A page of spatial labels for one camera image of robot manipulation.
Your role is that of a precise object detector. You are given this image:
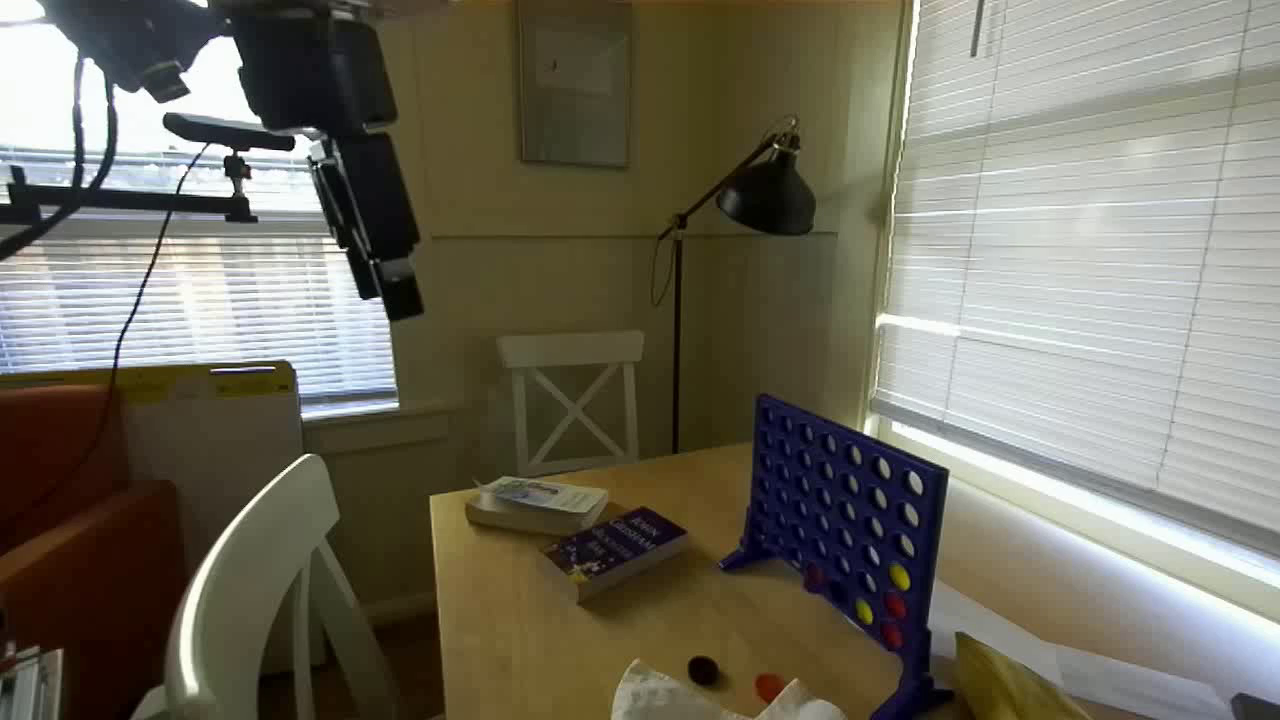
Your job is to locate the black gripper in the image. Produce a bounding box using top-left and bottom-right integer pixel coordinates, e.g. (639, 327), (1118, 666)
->
(229, 0), (426, 325)

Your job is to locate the blue connect four board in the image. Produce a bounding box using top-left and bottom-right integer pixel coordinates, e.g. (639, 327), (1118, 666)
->
(717, 389), (954, 720)

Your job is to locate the white window blind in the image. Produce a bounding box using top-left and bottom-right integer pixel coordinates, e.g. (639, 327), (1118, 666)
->
(868, 0), (1280, 538)
(0, 215), (400, 407)

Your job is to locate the whiteboard with yellow tape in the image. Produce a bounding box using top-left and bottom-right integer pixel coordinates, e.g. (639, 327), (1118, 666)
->
(110, 356), (311, 571)

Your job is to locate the white mermaid cover book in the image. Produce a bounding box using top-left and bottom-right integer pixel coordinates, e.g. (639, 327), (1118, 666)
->
(461, 470), (615, 543)

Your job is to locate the white moulded chair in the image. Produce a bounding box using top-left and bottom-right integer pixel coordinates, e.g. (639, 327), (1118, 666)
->
(129, 448), (405, 720)

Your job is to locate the purple card game box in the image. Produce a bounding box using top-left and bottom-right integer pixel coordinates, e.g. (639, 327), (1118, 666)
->
(541, 504), (700, 607)

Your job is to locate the orange brown armchair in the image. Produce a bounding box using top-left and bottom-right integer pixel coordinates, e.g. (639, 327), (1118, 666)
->
(0, 379), (186, 720)

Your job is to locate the crumpled white cloth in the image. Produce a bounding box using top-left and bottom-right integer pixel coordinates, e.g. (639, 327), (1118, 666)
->
(609, 653), (853, 720)

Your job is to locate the yellow bag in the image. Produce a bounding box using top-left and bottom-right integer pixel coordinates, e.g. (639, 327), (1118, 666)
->
(947, 627), (1092, 720)

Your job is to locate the black stereo camera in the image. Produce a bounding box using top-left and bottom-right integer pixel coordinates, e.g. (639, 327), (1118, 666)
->
(158, 106), (300, 155)

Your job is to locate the black camera boom stand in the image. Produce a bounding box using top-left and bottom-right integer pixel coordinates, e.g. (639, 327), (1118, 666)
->
(0, 146), (259, 228)

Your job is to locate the framed wall picture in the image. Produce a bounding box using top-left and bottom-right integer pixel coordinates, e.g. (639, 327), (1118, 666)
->
(513, 0), (634, 173)

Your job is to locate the thin black cable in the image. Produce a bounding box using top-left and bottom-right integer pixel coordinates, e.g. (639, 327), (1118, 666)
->
(22, 138), (217, 534)

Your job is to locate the thick black cable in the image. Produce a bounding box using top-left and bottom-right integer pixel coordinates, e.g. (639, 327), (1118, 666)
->
(0, 46), (124, 262)

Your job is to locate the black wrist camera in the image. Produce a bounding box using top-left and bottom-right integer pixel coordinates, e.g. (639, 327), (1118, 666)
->
(35, 0), (223, 106)

